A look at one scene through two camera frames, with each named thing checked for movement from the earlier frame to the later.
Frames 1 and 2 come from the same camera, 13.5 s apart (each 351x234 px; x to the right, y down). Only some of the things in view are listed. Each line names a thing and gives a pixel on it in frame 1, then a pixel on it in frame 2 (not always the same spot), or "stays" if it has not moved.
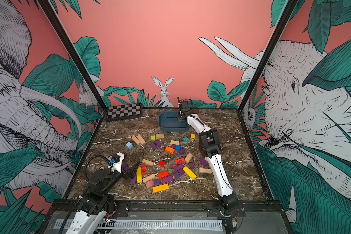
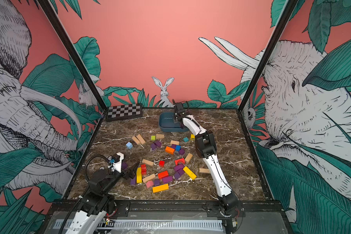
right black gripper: x=179 y=118 to x=175 y=119
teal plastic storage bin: x=168 y=121 stays
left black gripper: x=131 y=174 stays
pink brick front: x=149 y=184 stays
